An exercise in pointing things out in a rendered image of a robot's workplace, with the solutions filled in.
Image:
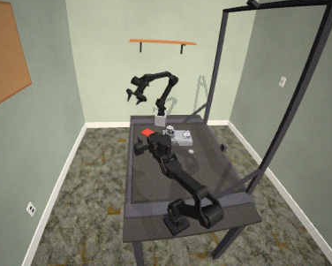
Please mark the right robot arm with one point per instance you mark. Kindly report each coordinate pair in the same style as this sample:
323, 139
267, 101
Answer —
150, 77

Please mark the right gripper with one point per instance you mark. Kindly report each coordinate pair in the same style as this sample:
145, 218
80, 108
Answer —
129, 92

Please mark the white gear with painted arrow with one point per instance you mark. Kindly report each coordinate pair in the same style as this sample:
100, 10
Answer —
186, 135

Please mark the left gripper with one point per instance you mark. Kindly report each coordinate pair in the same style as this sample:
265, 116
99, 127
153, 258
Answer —
139, 150

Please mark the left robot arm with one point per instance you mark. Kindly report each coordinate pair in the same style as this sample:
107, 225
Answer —
209, 215

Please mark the red rectangular block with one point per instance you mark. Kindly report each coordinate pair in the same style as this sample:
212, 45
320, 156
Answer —
147, 132

